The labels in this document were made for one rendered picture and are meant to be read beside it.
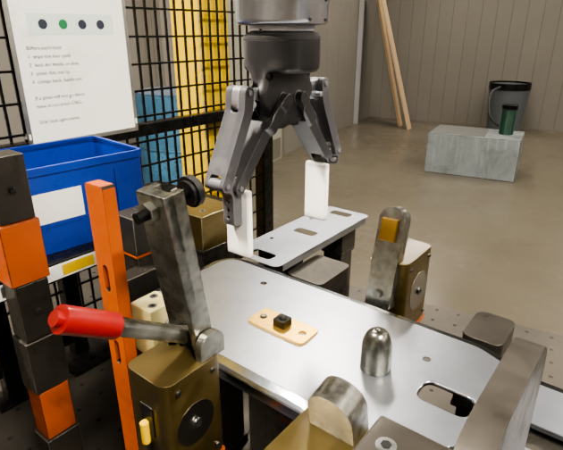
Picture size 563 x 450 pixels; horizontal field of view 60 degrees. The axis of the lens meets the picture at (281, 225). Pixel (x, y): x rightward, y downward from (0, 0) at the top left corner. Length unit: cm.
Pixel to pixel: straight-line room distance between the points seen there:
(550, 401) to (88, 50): 88
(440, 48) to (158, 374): 796
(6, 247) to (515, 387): 58
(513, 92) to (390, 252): 682
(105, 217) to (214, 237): 35
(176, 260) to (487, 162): 481
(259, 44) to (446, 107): 786
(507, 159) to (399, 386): 465
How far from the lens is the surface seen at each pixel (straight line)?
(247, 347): 57
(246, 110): 45
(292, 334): 59
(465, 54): 821
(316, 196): 59
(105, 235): 50
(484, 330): 67
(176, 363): 47
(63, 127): 98
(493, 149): 511
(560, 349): 124
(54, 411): 82
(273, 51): 47
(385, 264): 67
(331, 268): 79
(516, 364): 26
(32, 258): 70
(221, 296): 67
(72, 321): 39
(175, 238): 41
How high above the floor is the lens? 133
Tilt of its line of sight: 22 degrees down
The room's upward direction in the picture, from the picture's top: straight up
